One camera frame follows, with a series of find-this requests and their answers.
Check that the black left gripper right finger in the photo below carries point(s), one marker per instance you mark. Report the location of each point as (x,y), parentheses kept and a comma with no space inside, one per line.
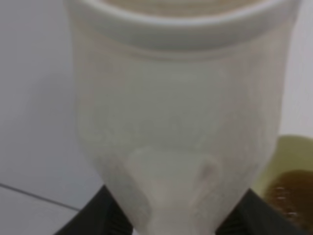
(253,216)

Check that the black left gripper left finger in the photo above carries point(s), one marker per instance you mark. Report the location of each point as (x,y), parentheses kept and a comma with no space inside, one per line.
(101,216)

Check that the pale yellow plastic cup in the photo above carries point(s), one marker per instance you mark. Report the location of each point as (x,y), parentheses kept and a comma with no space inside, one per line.
(286,184)

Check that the clear plastic drink bottle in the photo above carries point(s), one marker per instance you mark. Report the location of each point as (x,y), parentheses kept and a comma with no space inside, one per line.
(179,102)

